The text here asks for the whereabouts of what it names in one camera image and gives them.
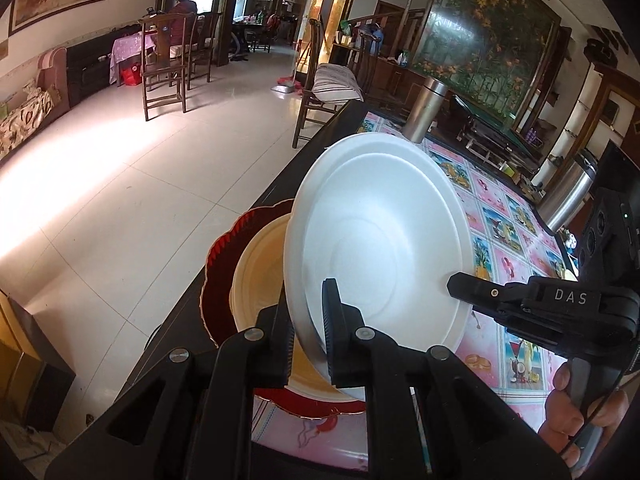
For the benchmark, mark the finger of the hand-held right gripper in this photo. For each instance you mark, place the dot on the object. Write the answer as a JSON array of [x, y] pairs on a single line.
[[530, 330], [475, 287]]

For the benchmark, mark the wooden cabinet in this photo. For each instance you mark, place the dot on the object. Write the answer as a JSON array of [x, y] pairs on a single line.
[[25, 360]]

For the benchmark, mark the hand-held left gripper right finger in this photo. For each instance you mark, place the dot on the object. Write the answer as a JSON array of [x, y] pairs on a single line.
[[331, 345]]

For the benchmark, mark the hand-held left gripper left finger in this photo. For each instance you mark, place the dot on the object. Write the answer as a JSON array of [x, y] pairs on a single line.
[[286, 350]]

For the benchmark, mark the dark wooden chair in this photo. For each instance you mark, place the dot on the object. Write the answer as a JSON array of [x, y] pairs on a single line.
[[207, 35], [302, 120], [162, 35]]

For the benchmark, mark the large red glass plate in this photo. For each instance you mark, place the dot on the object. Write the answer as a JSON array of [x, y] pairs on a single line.
[[220, 280]]

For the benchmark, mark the wooden sideboard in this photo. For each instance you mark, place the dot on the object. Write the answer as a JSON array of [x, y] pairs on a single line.
[[395, 77]]

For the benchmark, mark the striped pillow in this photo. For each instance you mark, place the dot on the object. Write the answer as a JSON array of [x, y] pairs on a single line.
[[337, 82]]

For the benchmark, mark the pink sofa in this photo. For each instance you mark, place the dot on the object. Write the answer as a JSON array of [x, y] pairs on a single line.
[[52, 75]]

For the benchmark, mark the leaf print blanket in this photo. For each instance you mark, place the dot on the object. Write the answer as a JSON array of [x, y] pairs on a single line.
[[22, 122]]

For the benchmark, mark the white bowl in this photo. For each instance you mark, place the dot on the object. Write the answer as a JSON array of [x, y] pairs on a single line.
[[260, 270], [380, 240]]

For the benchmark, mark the printed plastic tablecloth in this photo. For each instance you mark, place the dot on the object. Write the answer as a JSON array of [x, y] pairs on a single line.
[[500, 220]]

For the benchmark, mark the red bag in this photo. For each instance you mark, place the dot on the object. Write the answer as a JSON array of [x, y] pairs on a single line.
[[131, 74]]

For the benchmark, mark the grey dustpan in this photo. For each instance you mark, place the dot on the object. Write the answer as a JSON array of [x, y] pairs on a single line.
[[284, 88]]

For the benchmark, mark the glass top tv stand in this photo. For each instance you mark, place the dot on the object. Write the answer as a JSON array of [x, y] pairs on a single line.
[[490, 125]]

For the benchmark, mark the floral mural panel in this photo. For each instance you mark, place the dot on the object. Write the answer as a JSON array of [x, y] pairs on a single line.
[[485, 30]]

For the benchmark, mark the steel thermos bottle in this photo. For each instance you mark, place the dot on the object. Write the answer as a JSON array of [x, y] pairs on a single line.
[[425, 110]]

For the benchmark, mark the dark wooden table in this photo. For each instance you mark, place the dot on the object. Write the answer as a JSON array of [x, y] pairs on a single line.
[[320, 135]]

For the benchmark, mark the table with purple cloth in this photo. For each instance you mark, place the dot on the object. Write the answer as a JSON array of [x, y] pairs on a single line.
[[125, 50]]

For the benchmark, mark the person's right hand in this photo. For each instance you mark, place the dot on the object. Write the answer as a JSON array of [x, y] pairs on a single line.
[[562, 410]]

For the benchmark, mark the black low cabinet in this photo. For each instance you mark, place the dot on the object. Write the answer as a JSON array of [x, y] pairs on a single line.
[[87, 70]]

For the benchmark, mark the steel cylinder container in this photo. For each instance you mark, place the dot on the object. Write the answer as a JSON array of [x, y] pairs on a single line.
[[565, 195]]

